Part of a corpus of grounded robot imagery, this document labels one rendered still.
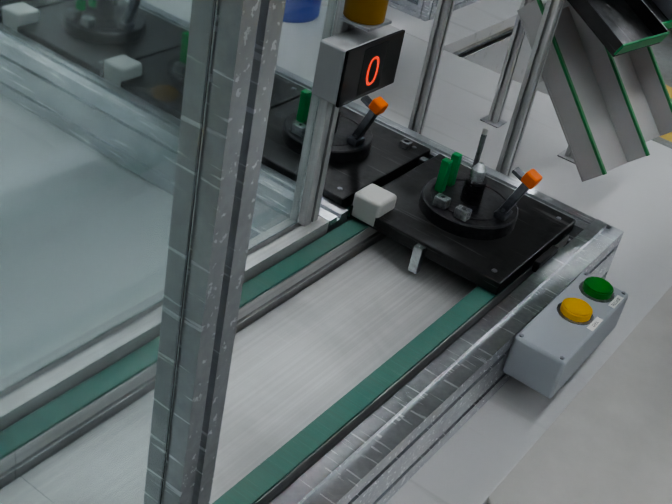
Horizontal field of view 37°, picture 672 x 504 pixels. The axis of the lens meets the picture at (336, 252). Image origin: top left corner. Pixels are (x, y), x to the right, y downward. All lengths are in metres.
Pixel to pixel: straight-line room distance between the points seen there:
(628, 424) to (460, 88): 0.97
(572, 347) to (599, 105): 0.53
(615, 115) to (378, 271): 0.52
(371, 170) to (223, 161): 1.03
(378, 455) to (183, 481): 0.46
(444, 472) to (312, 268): 0.32
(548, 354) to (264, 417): 0.36
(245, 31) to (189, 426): 0.23
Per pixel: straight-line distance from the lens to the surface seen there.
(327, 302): 1.29
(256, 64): 0.46
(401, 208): 1.41
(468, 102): 2.05
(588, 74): 1.67
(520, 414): 1.29
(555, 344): 1.26
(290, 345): 1.21
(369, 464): 1.02
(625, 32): 1.57
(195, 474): 0.61
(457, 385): 1.14
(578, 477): 1.25
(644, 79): 1.81
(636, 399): 1.39
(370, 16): 1.18
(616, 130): 1.68
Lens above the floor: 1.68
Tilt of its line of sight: 34 degrees down
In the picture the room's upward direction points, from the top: 12 degrees clockwise
